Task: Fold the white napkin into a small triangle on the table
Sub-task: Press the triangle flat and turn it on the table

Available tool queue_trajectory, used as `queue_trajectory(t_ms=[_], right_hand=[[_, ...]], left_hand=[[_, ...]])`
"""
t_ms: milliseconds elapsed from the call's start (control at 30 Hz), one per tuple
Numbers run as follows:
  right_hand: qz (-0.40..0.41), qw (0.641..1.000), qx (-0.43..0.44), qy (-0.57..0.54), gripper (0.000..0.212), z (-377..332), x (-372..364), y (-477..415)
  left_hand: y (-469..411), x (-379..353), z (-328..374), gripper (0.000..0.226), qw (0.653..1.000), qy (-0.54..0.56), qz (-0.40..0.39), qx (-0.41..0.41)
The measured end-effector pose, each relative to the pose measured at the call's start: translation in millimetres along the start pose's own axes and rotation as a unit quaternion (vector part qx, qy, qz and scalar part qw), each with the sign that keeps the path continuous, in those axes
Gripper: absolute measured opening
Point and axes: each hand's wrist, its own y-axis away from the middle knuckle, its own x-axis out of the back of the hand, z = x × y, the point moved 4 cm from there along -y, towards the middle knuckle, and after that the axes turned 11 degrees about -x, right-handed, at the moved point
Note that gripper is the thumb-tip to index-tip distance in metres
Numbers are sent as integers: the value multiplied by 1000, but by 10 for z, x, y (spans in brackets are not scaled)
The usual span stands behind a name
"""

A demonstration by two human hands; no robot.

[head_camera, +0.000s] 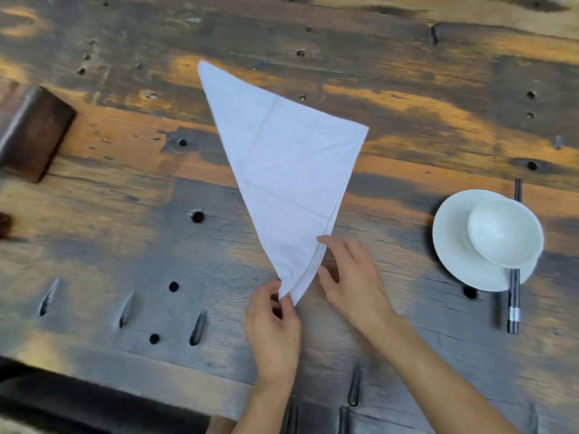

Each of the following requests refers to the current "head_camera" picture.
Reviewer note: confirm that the person's right hand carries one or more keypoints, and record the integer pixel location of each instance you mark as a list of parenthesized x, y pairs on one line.
[(357, 289)]

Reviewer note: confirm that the person's left hand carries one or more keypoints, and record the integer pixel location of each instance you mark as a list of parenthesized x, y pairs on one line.
[(271, 343)]

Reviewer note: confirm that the person's left thumb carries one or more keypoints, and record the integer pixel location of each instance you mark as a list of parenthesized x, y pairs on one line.
[(289, 309)]

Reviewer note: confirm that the person's right thumb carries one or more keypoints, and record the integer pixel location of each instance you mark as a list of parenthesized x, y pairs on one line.
[(328, 280)]

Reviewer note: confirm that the white cloth napkin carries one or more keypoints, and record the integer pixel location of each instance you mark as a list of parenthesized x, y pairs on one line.
[(285, 176)]

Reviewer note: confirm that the person's right forearm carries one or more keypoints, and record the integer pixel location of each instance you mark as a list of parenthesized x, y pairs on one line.
[(434, 384)]

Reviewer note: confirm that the person's left forearm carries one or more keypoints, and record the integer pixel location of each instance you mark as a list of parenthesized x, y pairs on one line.
[(264, 411)]

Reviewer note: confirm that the white round plate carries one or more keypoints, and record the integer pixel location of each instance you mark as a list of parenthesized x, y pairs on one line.
[(457, 248)]

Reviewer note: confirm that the white round bowl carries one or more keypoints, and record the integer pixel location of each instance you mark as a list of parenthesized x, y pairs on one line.
[(504, 232)]

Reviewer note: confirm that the dark chopstick with silver band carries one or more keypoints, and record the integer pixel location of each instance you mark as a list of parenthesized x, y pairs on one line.
[(516, 302), (510, 302)]

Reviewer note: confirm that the small dark brown object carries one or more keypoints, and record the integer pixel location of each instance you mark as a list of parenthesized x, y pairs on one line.
[(4, 225)]

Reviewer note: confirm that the brown wooden block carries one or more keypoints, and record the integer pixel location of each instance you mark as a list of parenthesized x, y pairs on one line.
[(31, 131)]

